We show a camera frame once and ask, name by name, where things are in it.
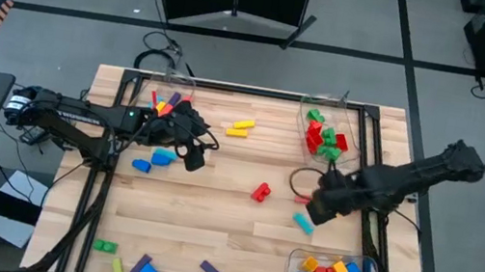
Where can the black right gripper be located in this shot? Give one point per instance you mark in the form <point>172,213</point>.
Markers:
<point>335,195</point>

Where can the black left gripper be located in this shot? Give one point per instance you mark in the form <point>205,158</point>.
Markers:
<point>175,128</point>

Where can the yellow long block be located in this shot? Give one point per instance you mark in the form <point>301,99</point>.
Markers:
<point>160,106</point>
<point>236,132</point>
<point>244,124</point>

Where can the purple long block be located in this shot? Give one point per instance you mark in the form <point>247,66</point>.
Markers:
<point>174,98</point>
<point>139,266</point>
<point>211,271</point>

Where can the green stud block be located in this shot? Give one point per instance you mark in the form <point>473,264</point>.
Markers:
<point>331,153</point>
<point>315,115</point>
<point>329,135</point>
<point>105,246</point>

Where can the yellow stud block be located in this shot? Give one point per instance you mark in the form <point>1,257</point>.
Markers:
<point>310,264</point>
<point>340,270</point>

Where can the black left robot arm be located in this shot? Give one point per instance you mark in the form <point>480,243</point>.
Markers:
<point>80,110</point>

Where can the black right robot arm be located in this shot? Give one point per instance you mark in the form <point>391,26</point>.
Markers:
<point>411,177</point>

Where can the black power adapter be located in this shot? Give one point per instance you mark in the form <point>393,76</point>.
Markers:
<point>32,138</point>

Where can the black partition foot bar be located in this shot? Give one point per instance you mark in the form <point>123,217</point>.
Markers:
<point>298,32</point>

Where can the white paper sheet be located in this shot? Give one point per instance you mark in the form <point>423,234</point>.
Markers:
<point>20,184</point>

